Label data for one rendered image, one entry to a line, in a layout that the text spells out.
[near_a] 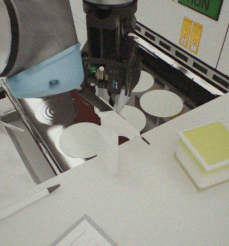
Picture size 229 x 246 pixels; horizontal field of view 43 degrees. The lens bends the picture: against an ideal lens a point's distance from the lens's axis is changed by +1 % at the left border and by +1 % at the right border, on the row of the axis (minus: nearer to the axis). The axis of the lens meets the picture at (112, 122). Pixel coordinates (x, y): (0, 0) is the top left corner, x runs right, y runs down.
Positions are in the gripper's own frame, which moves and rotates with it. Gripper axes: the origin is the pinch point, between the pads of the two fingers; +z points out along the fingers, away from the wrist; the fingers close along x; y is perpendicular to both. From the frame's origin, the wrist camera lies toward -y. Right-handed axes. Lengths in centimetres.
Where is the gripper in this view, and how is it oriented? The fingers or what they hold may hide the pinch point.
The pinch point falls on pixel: (113, 106)
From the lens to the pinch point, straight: 52.2
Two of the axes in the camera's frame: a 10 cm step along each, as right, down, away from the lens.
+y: -2.1, 6.8, -7.1
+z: 0.0, 7.2, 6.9
